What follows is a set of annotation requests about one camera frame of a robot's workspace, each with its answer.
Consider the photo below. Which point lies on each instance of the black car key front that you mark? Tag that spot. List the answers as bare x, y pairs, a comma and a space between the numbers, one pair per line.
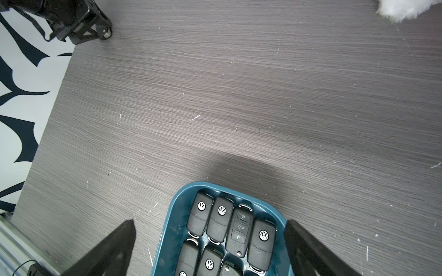
210, 263

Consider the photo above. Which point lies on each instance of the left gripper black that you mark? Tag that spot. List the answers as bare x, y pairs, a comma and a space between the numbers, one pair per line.
79, 20

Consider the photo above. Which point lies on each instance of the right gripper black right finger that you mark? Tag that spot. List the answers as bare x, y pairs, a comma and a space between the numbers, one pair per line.
309, 257

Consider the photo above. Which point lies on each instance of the black car key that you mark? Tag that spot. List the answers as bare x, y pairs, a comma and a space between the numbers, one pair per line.
220, 219
228, 270
187, 260
199, 214
261, 245
240, 230
210, 263

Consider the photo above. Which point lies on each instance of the dark teal storage box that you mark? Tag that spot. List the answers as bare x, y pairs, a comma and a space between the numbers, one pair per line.
175, 232

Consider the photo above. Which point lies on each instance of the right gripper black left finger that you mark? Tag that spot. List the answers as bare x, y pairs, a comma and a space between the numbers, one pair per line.
111, 257

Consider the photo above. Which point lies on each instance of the white teddy bear pink shirt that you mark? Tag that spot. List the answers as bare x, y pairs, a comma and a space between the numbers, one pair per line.
398, 10

